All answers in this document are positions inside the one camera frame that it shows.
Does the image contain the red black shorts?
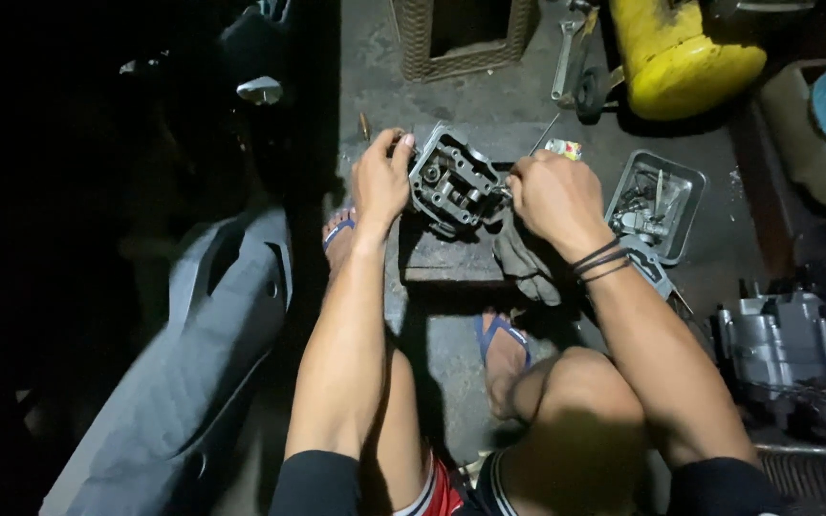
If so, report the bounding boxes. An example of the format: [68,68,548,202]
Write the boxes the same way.
[393,448,522,516]

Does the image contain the metal tray with parts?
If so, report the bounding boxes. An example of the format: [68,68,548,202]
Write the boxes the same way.
[604,149,708,266]

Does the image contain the woven rattan basket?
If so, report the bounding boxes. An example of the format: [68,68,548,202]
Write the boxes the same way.
[390,0,537,83]

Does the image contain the grey motorcycle body panel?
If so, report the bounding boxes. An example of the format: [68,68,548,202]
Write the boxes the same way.
[39,206,293,516]

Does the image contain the beige plastic jerrycan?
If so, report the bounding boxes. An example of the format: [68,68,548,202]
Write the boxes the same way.
[757,60,826,209]

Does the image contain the black compressor wheel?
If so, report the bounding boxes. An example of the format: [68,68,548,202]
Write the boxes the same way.
[574,66,610,123]

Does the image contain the black wrist bands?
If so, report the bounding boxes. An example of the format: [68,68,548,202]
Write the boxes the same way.
[571,236,633,283]

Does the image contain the thin metal rod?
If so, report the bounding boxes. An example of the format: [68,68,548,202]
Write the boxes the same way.
[528,112,562,157]

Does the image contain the grey metal engine cylinder head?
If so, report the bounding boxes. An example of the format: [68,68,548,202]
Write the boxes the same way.
[407,123,513,237]

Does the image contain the silver adjustable wrench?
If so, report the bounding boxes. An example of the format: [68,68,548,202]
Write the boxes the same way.
[551,0,600,103]

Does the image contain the grey engine crankcase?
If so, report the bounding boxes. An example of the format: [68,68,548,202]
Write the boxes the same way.
[714,279,826,440]

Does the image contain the wooden block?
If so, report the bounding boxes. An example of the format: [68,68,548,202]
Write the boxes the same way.
[399,212,522,285]

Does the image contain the grey gasket piece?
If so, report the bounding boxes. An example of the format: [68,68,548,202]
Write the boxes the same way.
[618,234,675,301]

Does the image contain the blue flip-flop sandal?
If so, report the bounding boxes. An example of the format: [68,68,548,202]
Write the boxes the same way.
[475,312,533,374]
[322,208,358,253]

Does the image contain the person's left hand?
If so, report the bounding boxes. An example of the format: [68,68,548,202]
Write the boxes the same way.
[350,128,417,229]

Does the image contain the white scooter mirror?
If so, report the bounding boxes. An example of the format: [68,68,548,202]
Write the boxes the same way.
[236,76,285,106]

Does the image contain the person's right hand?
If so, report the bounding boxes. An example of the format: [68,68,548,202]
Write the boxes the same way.
[506,149,613,263]

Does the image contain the yellow air compressor tank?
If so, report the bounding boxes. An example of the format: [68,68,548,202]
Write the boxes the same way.
[608,0,768,121]

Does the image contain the grey rag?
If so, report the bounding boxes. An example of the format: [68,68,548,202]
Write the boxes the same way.
[492,209,563,307]

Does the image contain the colourful small packet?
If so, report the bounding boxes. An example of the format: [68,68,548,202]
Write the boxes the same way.
[543,138,583,161]

